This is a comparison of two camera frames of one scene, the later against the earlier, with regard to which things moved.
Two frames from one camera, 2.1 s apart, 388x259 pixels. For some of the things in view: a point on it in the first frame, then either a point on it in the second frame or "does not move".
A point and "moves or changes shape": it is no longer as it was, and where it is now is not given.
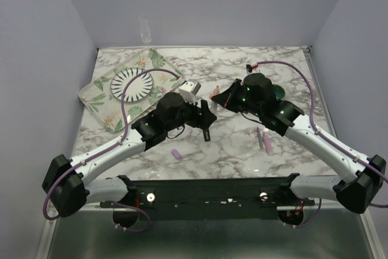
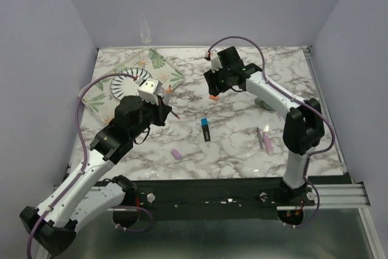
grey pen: [260, 140] does not move
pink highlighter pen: [267, 144] does not move
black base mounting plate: [210, 193] does not move
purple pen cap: [176, 154] does not move
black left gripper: [204, 121] to [162, 111]
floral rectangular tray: [99, 97] does not move
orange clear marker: [214, 105] moves or changes shape
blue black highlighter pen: [207, 136] does not move
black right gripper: [227, 99] to [211, 78]
